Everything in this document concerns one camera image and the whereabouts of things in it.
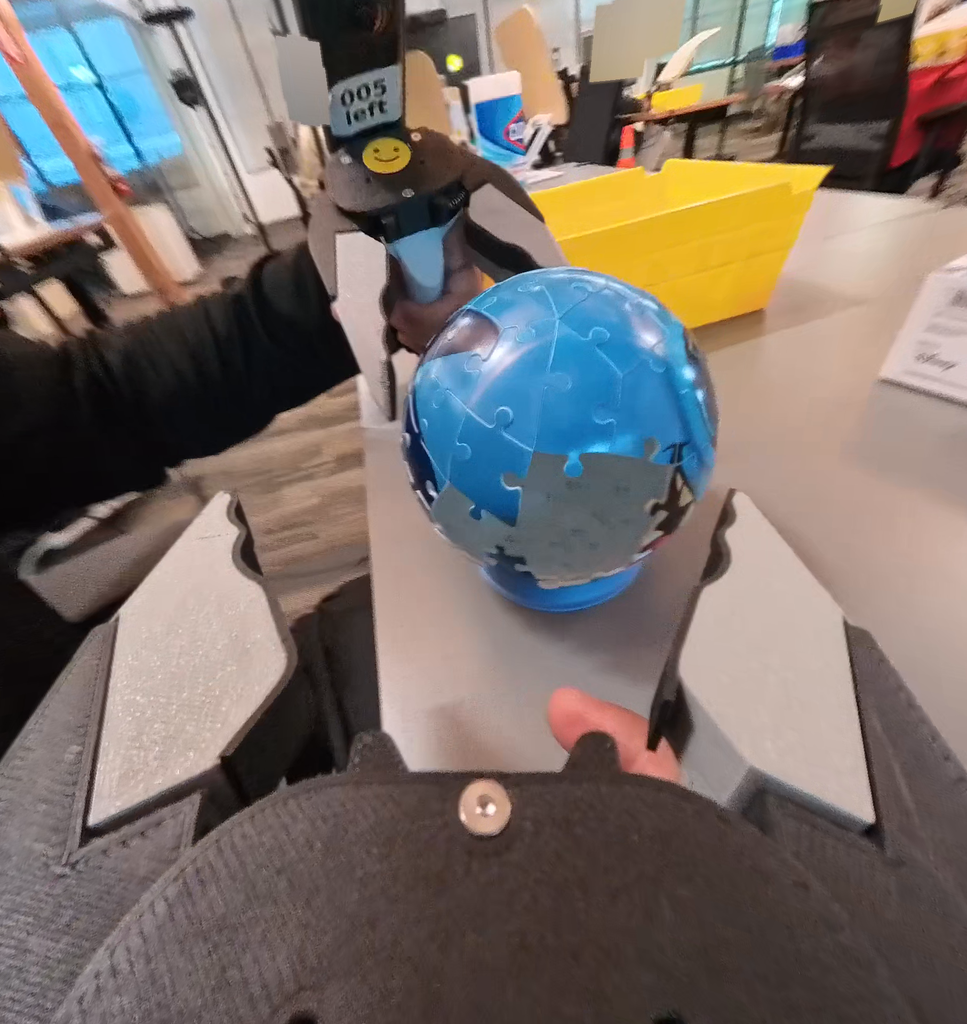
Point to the white yellow wipes canister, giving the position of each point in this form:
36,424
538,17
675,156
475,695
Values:
499,120

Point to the black chair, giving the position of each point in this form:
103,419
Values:
851,80

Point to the wooden beam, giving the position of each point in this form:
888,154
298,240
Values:
75,152

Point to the yellow plastic bin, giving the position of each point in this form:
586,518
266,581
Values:
691,240

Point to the person's right hand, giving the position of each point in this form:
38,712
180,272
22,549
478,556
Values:
603,720

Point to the brown background table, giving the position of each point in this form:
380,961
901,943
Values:
691,112

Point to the white blue puzzle box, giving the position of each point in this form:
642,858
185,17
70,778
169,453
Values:
947,336

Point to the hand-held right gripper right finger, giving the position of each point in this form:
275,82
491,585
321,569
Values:
779,680

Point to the brown board sheet holder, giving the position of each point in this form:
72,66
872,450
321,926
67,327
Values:
531,64
427,96

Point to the orange traffic cone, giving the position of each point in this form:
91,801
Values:
627,148

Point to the person's left forearm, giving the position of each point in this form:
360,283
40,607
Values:
131,384

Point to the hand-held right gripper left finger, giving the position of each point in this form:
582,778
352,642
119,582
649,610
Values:
187,680

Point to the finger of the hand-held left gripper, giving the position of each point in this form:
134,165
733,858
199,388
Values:
363,304
507,216

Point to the blue puzzle ball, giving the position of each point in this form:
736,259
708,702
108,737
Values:
563,376

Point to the person's left hand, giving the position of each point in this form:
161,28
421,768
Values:
431,324

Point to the red chair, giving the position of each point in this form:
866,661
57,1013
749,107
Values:
947,104

